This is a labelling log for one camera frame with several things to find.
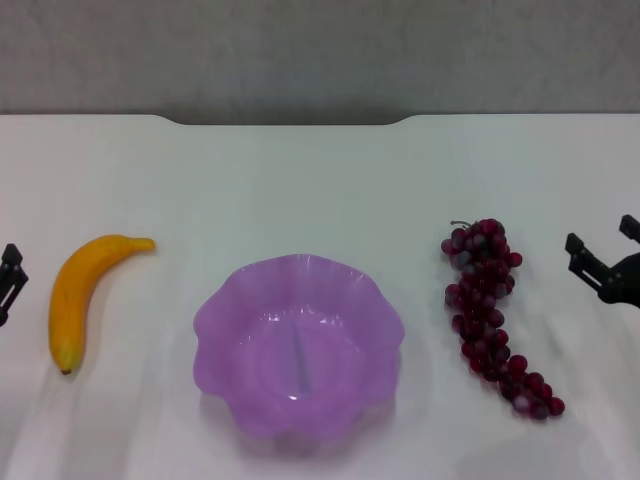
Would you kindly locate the purple scalloped plastic bowl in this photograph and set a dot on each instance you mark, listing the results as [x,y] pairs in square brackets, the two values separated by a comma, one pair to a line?
[295,350]

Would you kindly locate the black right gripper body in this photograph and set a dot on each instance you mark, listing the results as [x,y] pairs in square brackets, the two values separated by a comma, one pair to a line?
[625,285]

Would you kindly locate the yellow banana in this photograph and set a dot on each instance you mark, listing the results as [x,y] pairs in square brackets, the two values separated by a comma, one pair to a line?
[75,285]

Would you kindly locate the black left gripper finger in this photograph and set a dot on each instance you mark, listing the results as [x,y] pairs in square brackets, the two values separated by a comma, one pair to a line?
[11,280]

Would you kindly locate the dark red grape bunch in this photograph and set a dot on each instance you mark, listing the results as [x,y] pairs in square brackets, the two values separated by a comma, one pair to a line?
[477,300]

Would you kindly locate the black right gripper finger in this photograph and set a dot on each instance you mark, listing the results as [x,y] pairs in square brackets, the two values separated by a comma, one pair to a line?
[631,227]
[585,265]

